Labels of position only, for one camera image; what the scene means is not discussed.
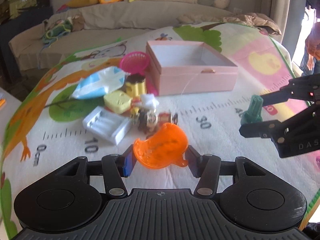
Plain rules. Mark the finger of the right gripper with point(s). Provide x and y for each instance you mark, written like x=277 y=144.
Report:
x=305 y=88
x=262 y=128

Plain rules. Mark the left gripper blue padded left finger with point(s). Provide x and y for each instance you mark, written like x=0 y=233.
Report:
x=129 y=161

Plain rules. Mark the left gripper dark padded right finger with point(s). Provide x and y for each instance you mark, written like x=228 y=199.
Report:
x=194 y=161

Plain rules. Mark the teal plastic toy piece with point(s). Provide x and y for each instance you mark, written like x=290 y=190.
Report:
x=253 y=113

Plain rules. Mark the orange plastic toy cup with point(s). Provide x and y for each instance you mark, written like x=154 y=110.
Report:
x=167 y=146

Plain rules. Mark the white battery holder case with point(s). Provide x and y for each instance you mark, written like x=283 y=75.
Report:
x=107 y=125

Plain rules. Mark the chibi doll keychain figure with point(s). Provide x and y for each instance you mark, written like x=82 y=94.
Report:
x=149 y=121

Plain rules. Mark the yellow brown toy stool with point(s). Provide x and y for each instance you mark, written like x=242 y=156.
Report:
x=135 y=85

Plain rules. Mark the pink plastic toy basket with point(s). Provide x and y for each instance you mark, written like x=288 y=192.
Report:
x=135 y=62

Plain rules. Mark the yellow cheese-shaped toy box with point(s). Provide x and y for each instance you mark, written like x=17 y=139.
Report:
x=117 y=101

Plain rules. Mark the white fluffy cloud toy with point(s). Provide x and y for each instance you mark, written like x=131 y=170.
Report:
x=148 y=101

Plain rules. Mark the blue white tissue pack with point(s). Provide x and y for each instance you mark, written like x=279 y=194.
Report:
x=100 y=83

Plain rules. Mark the colourful cartoon play mat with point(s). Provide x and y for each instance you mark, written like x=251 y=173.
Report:
x=46 y=130

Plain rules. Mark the crumpled brown blanket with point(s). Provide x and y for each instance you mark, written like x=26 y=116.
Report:
x=251 y=19

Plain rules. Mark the pink cardboard box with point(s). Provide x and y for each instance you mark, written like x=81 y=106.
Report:
x=185 y=67

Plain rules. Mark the orange pencil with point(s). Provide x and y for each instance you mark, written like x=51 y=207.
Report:
x=2 y=102

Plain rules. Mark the green knitted cloth bundle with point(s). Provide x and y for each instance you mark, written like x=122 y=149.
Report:
x=58 y=29

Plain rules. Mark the beige sofa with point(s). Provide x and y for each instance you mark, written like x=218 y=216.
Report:
x=103 y=24

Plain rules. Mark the yellow long plush pillow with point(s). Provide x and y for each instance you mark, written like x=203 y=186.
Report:
x=81 y=3

